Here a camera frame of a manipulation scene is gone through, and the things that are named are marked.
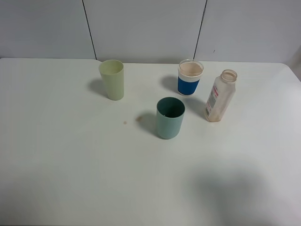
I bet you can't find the clear plastic drink bottle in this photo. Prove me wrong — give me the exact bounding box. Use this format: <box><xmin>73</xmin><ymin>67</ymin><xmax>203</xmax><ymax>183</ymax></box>
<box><xmin>204</xmin><ymin>69</ymin><xmax>238</xmax><ymax>122</ymax></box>

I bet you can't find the teal green plastic cup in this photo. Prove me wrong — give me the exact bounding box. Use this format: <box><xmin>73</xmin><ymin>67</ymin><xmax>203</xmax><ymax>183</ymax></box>
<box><xmin>156</xmin><ymin>97</ymin><xmax>185</xmax><ymax>139</ymax></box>

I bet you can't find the pale yellow-green plastic cup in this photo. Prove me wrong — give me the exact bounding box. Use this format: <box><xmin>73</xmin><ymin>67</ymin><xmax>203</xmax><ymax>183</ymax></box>
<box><xmin>99</xmin><ymin>59</ymin><xmax>124</xmax><ymax>101</ymax></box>

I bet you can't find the clear cup with blue sleeve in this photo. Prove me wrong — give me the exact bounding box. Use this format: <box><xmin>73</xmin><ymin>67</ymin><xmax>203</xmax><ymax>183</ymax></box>
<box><xmin>177</xmin><ymin>59</ymin><xmax>204</xmax><ymax>96</ymax></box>

